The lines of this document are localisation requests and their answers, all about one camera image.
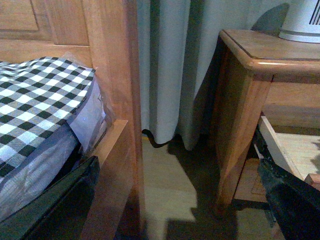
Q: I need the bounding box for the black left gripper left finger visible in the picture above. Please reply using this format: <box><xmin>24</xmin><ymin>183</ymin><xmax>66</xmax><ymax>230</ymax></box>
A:
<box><xmin>0</xmin><ymin>156</ymin><xmax>100</xmax><ymax>240</ymax></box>

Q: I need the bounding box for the wooden nightstand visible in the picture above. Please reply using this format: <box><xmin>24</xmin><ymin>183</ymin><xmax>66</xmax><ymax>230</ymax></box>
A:
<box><xmin>210</xmin><ymin>29</ymin><xmax>320</xmax><ymax>215</ymax></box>

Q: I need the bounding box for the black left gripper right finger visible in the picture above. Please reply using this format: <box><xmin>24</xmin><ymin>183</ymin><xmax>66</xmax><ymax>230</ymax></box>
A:
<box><xmin>258</xmin><ymin>158</ymin><xmax>320</xmax><ymax>240</ymax></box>

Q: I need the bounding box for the wooden bed frame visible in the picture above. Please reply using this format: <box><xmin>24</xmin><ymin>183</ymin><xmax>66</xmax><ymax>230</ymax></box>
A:
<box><xmin>0</xmin><ymin>0</ymin><xmax>145</xmax><ymax>240</ymax></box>

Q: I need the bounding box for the wooden drawer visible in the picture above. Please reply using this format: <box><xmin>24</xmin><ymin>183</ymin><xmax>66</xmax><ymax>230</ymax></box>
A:
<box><xmin>256</xmin><ymin>115</ymin><xmax>320</xmax><ymax>190</ymax></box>

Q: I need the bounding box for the white cylindrical air purifier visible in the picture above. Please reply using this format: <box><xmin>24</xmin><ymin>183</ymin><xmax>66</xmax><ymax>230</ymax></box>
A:
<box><xmin>278</xmin><ymin>0</ymin><xmax>320</xmax><ymax>44</ymax></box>

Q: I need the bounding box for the plastic wrapped mattress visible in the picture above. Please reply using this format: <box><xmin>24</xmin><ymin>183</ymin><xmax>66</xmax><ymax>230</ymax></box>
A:
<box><xmin>0</xmin><ymin>51</ymin><xmax>115</xmax><ymax>222</ymax></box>

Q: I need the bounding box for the black white checkered blanket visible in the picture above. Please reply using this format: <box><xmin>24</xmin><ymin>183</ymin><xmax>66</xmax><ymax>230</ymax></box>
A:
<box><xmin>0</xmin><ymin>57</ymin><xmax>95</xmax><ymax>181</ymax></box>

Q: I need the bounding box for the grey curtain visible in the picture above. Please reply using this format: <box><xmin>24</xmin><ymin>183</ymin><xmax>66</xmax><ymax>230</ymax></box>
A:
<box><xmin>137</xmin><ymin>0</ymin><xmax>291</xmax><ymax>150</ymax></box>

